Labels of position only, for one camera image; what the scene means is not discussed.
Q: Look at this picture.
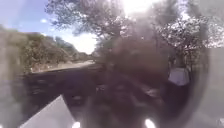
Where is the grey asphalt road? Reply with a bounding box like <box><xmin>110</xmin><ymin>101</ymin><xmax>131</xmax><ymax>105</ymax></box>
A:
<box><xmin>21</xmin><ymin>60</ymin><xmax>188</xmax><ymax>128</ymax></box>

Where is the row of trees and bushes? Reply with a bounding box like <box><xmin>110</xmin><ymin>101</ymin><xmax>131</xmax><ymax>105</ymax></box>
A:
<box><xmin>0</xmin><ymin>24</ymin><xmax>95</xmax><ymax>74</ymax></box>
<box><xmin>44</xmin><ymin>0</ymin><xmax>224</xmax><ymax>79</ymax></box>

